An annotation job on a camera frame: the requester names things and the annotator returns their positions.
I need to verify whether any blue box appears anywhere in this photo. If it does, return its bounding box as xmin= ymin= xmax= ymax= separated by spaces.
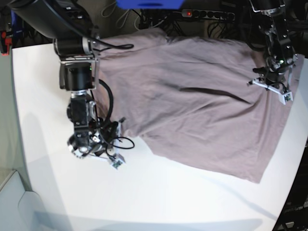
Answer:
xmin=116 ymin=0 xmax=184 ymax=10

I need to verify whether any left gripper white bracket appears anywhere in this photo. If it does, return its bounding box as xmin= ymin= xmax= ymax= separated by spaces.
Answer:
xmin=247 ymin=72 xmax=294 ymax=104

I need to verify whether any white looped cable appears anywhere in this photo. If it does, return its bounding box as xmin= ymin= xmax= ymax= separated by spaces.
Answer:
xmin=101 ymin=0 xmax=132 ymax=29

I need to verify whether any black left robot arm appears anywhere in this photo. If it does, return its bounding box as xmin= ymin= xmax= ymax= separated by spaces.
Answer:
xmin=247 ymin=0 xmax=297 ymax=105

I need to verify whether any mauve pink t-shirt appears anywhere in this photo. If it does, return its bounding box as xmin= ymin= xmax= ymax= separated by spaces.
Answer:
xmin=99 ymin=28 xmax=292 ymax=183

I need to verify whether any white power strip red switch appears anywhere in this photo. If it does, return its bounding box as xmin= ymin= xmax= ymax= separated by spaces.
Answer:
xmin=181 ymin=9 xmax=235 ymax=21

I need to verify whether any red black clamp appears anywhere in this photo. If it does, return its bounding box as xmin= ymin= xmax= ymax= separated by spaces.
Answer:
xmin=0 ymin=30 xmax=13 ymax=56

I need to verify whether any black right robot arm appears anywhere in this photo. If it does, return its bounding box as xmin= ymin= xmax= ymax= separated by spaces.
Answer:
xmin=6 ymin=0 xmax=133 ymax=168

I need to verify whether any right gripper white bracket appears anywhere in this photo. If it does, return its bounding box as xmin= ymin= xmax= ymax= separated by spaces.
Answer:
xmin=89 ymin=119 xmax=126 ymax=170

